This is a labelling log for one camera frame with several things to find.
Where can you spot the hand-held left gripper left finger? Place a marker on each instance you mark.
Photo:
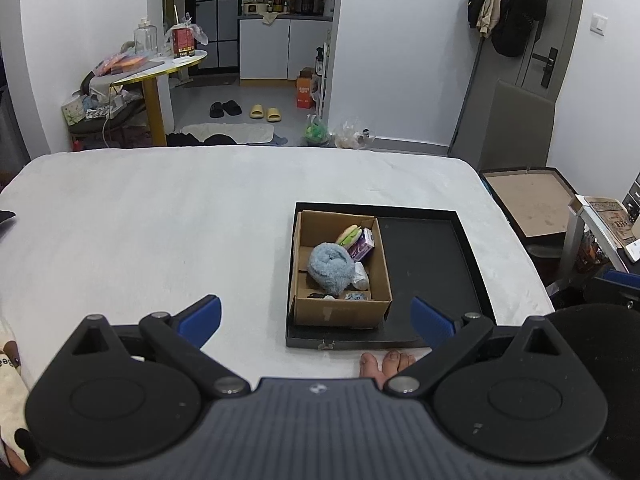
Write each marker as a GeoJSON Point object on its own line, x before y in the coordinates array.
{"type": "Point", "coordinates": [202, 321]}

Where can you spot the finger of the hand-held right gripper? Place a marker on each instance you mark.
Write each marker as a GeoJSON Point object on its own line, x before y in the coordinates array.
{"type": "Point", "coordinates": [620, 277]}

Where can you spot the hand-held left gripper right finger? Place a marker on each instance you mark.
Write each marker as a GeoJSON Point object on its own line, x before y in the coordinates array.
{"type": "Point", "coordinates": [431, 324]}

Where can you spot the black tray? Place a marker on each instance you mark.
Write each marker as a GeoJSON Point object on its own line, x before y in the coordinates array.
{"type": "Point", "coordinates": [430, 265]}

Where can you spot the blue tissue packet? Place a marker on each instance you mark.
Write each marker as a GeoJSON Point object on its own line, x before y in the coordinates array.
{"type": "Point", "coordinates": [362, 245]}

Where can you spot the black plush with pale patch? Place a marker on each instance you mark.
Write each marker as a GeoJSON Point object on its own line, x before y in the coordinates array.
{"type": "Point", "coordinates": [315, 295]}

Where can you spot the burger plush toy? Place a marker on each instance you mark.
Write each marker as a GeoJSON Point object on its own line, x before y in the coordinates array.
{"type": "Point", "coordinates": [347, 235]}

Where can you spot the person's bare foot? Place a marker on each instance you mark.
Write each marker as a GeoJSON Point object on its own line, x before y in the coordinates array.
{"type": "Point", "coordinates": [399, 362]}
{"type": "Point", "coordinates": [371, 367]}

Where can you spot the side desk with boxes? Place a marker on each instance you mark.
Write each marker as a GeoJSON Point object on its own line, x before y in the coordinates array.
{"type": "Point", "coordinates": [607, 225]}

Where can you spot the white plastic wrapper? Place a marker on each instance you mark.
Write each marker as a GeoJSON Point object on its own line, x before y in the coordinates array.
{"type": "Point", "coordinates": [360, 275]}

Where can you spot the black case with brown board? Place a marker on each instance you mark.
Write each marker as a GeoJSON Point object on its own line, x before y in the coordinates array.
{"type": "Point", "coordinates": [530, 205]}

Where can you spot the fluffy blue plush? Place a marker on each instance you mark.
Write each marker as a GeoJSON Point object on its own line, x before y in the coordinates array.
{"type": "Point", "coordinates": [330, 267]}

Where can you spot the dark clothes pile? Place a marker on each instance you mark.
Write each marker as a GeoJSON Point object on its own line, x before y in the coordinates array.
{"type": "Point", "coordinates": [200, 139]}

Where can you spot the white floor mat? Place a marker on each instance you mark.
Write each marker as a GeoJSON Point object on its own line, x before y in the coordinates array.
{"type": "Point", "coordinates": [235, 133]}

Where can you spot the beige printed cloth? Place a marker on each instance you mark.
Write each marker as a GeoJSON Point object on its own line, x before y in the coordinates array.
{"type": "Point", "coordinates": [12, 390]}

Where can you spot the clear plastic bag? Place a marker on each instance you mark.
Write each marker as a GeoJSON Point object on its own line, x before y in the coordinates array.
{"type": "Point", "coordinates": [352, 136]}

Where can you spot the black slipper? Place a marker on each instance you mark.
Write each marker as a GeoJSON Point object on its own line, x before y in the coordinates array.
{"type": "Point", "coordinates": [233, 107]}
{"type": "Point", "coordinates": [216, 109]}

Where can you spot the yellow slipper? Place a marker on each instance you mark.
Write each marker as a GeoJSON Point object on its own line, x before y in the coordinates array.
{"type": "Point", "coordinates": [274, 114]}
{"type": "Point", "coordinates": [256, 111]}

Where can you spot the dark flat object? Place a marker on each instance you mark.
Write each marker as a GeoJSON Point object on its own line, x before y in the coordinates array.
{"type": "Point", "coordinates": [6, 220]}

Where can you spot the green plastic bag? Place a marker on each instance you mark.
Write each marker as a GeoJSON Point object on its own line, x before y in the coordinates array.
{"type": "Point", "coordinates": [316, 131]}

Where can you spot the black door lock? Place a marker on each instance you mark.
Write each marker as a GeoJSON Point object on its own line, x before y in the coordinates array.
{"type": "Point", "coordinates": [546, 67]}

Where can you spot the cluttered chair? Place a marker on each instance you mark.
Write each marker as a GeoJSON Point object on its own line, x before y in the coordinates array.
{"type": "Point", "coordinates": [105, 110]}

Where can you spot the green tissue box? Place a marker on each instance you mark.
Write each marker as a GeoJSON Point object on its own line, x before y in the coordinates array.
{"type": "Point", "coordinates": [74, 111]}

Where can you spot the orange cardboard box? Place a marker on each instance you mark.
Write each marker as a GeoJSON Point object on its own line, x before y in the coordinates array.
{"type": "Point", "coordinates": [304, 92]}

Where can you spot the round table with yellow rim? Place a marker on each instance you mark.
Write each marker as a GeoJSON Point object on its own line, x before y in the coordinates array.
{"type": "Point", "coordinates": [155, 72]}

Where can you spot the grey door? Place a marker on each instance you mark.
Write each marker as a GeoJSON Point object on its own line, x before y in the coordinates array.
{"type": "Point", "coordinates": [555, 25]}

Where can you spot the white narrow rack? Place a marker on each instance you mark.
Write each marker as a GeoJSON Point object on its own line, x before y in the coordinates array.
{"type": "Point", "coordinates": [325, 80]}

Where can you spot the red can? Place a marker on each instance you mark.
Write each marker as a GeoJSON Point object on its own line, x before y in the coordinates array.
{"type": "Point", "coordinates": [183, 42]}

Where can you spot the white kitchen cabinet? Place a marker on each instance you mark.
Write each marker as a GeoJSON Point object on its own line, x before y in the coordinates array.
{"type": "Point", "coordinates": [280, 47]}

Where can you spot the clear glass bottle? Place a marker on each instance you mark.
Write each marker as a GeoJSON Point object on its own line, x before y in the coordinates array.
{"type": "Point", "coordinates": [145, 37]}

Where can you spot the hanging clothes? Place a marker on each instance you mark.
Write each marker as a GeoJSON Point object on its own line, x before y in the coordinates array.
{"type": "Point", "coordinates": [505, 5]}

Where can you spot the dark glass door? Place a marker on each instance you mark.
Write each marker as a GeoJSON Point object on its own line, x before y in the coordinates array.
{"type": "Point", "coordinates": [215, 10]}

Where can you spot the white rice cooker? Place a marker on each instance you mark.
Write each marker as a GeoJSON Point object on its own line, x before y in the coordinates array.
{"type": "Point", "coordinates": [253, 8]}

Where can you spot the dark cooking pot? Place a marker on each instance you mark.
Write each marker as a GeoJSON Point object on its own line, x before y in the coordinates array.
{"type": "Point", "coordinates": [309, 2]}

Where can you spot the white light switch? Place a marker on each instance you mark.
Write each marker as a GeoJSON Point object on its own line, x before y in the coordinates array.
{"type": "Point", "coordinates": [598, 23]}

